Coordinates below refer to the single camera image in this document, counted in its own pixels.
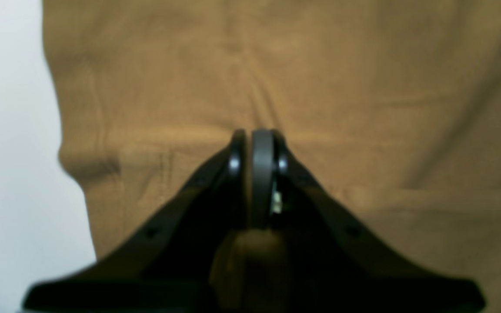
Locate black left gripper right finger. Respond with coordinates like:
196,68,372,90
250,129,486,313

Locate brown T-shirt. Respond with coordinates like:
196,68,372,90
43,0,501,313

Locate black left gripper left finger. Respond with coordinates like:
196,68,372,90
23,130,245,313

